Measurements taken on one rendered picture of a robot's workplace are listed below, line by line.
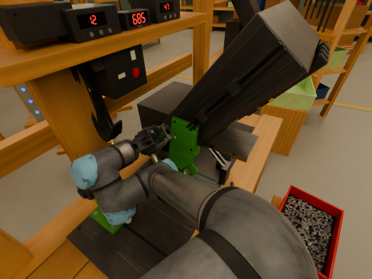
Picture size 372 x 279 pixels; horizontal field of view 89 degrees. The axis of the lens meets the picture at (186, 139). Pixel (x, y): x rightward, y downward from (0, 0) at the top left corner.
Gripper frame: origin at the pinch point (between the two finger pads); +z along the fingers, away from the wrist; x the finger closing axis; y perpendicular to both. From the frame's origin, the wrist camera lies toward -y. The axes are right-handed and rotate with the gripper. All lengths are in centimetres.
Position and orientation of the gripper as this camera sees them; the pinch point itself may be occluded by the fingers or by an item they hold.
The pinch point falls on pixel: (164, 133)
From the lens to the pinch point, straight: 73.2
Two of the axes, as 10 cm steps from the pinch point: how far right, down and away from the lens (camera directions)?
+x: -4.9, -8.7, -0.4
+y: 7.0, -3.7, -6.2
